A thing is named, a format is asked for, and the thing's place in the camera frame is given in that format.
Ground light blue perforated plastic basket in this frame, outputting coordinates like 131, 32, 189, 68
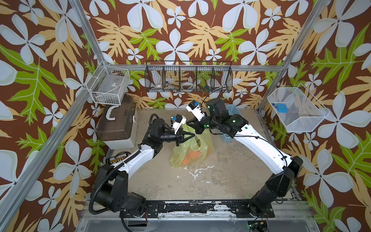
219, 104, 243, 143

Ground aluminium frame post left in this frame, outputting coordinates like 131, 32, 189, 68
69, 0, 106, 65

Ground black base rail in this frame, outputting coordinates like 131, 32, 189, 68
121, 199, 276, 218

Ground black wire basket centre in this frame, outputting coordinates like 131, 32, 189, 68
144, 61, 233, 93

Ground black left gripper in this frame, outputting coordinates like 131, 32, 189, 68
158, 128, 193, 147

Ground small black electronics board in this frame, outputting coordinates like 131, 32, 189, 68
248, 221, 269, 232

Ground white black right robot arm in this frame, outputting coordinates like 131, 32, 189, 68
186, 99, 303, 217

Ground blue small object in basket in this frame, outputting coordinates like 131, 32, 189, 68
271, 103, 289, 114

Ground wrinkled orange back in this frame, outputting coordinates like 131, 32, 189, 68
182, 151, 195, 165

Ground brown lidded storage box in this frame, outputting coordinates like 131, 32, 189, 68
97, 95, 139, 150

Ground white mesh basket right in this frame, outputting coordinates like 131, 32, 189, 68
268, 84, 330, 133

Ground white wire basket left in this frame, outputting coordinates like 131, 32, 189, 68
87, 63, 130, 105

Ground green avocado-print plastic bag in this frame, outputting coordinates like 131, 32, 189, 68
170, 125, 215, 167

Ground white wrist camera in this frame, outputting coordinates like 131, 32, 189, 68
186, 100, 206, 122
171, 114, 186, 134

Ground wrinkled orange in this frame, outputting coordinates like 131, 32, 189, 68
182, 151, 195, 165
193, 150, 205, 160

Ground aluminium frame post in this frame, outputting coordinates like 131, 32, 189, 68
69, 0, 106, 65
257, 0, 330, 113

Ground black tray with orange parts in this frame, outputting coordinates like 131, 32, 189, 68
105, 151, 130, 165

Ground aluminium frame post right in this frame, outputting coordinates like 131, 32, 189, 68
257, 0, 330, 113

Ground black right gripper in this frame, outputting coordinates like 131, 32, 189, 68
185, 114, 222, 135

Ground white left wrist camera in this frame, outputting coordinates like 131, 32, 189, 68
171, 114, 186, 134

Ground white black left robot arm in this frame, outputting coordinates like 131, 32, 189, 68
88, 114, 195, 217

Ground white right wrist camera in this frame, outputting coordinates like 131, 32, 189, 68
186, 100, 206, 122

